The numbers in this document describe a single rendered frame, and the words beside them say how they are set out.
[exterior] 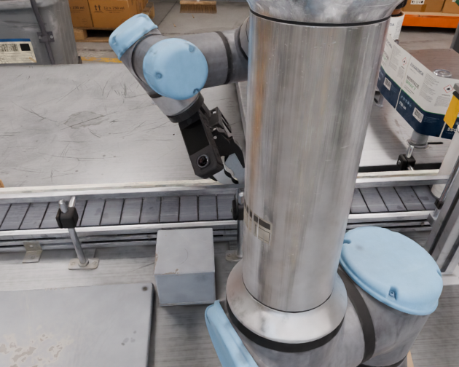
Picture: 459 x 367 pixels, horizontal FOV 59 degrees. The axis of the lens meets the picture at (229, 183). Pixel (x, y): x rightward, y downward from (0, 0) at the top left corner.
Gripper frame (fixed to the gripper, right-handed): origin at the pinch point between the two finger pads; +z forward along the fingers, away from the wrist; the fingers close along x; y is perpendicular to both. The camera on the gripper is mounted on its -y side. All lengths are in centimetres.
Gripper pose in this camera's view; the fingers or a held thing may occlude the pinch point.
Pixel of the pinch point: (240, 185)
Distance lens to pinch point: 80.1
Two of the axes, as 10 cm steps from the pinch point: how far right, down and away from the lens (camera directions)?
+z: 5.0, 6.4, 5.8
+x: -8.7, 4.2, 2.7
